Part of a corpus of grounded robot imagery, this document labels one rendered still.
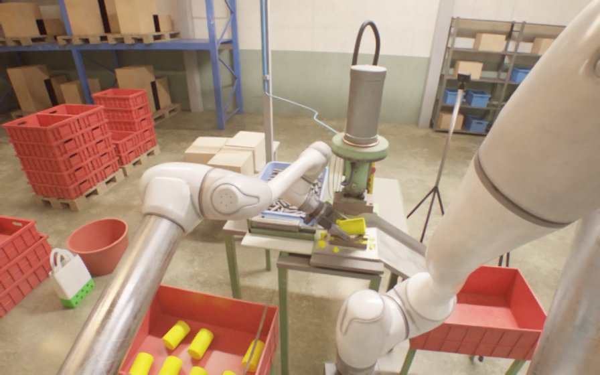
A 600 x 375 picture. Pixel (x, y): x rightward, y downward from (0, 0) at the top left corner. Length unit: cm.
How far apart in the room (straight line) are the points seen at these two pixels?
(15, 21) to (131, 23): 258
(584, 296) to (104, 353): 74
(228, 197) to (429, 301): 47
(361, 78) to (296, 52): 541
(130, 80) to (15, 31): 255
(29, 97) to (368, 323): 834
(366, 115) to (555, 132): 87
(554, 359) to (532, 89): 38
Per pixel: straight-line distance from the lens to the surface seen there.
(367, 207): 126
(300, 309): 241
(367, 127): 111
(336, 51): 635
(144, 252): 73
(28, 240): 312
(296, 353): 221
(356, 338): 63
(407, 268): 148
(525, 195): 28
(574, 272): 48
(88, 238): 324
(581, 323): 50
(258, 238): 142
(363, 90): 107
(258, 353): 141
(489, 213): 31
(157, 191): 78
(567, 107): 26
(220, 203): 69
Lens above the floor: 189
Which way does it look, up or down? 30 degrees down
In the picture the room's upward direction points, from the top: 1 degrees clockwise
